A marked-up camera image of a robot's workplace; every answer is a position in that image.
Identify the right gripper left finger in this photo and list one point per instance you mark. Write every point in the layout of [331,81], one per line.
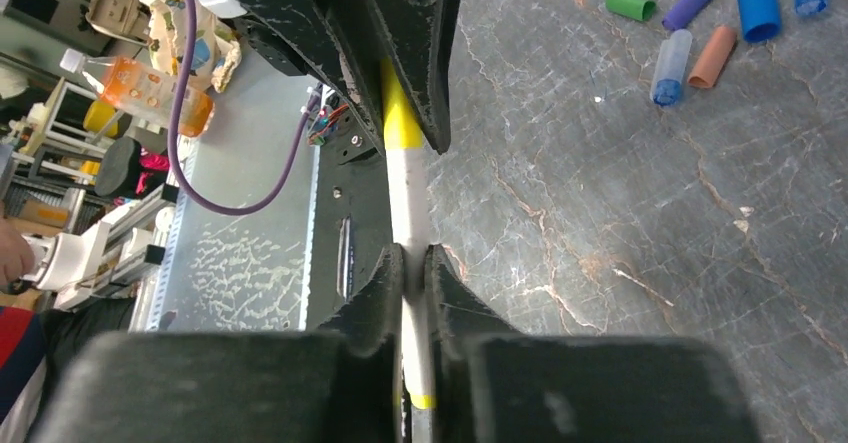
[337,383]

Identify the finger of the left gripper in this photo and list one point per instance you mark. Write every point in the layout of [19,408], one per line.
[416,36]
[339,43]

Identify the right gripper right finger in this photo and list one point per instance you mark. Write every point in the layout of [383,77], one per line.
[497,384]

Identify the yellow cap marker pen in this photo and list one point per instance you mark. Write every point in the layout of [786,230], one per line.
[407,189]

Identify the green pen cap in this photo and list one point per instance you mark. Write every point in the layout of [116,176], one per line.
[638,10]

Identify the purple pen cap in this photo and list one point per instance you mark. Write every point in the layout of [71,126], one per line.
[682,13]

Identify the orange pen cap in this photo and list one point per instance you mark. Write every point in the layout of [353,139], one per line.
[713,58]

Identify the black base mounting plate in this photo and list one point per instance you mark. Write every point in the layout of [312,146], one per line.
[351,217]

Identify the orange drink bottle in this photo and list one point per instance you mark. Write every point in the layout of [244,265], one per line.
[143,91]

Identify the person's hand in background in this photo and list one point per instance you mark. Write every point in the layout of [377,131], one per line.
[17,257]

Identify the white slotted cable duct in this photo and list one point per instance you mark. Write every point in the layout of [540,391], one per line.
[150,303]

